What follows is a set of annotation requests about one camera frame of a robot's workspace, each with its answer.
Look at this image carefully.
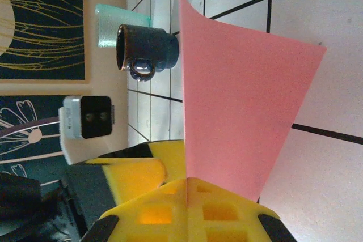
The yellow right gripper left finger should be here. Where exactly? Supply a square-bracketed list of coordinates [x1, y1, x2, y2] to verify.
[81, 178, 188, 242]

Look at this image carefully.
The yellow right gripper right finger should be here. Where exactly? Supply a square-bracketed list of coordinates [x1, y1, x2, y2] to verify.
[187, 177, 297, 242]

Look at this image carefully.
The pink cloth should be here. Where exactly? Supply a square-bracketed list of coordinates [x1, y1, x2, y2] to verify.
[178, 0, 327, 203]

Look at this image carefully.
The dark blue glazed mug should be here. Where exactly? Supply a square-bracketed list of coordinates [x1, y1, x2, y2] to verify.
[115, 23, 180, 83]

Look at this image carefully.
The teal translucent glass cup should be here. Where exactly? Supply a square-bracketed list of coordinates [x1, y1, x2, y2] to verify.
[95, 3, 153, 49]

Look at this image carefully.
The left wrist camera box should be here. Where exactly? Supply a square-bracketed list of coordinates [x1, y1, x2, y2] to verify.
[58, 95, 117, 141]

